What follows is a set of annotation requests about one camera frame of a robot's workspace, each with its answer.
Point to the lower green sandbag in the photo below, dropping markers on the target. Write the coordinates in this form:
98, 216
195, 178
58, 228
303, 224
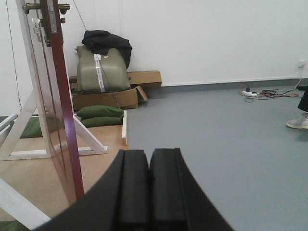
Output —
101, 121

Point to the closed cardboard box behind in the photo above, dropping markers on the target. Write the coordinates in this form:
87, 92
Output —
145, 78

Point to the upper green sandbag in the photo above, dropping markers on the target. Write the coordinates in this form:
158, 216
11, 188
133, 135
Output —
100, 111

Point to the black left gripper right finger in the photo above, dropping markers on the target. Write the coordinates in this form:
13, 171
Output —
178, 202

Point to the brown wooden door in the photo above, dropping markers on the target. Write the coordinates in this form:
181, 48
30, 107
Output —
54, 96

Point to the white sneaker of person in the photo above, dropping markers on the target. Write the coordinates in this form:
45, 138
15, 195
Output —
299, 123

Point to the white power strip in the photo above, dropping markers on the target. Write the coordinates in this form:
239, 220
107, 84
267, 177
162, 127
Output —
249, 94

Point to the green sandbag behind door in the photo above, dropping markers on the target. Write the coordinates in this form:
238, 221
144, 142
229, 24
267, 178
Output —
32, 129

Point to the large olive green bag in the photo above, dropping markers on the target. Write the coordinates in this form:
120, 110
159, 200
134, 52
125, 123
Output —
100, 73

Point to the white wall socket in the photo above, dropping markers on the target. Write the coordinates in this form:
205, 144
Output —
301, 63

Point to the black trouser leg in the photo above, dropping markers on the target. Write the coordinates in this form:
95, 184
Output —
303, 104

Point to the white wooden edge rail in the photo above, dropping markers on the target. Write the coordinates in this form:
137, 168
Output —
124, 128

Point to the black cloth on bag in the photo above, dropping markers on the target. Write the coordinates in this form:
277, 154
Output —
100, 42

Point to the brass door handle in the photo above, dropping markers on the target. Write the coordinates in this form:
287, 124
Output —
63, 8

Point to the open cardboard box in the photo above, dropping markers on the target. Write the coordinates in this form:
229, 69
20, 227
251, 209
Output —
127, 99

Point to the plywood floor platform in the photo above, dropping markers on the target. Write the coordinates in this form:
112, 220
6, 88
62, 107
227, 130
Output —
38, 182

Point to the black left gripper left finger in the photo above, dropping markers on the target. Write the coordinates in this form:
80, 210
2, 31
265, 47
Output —
118, 201

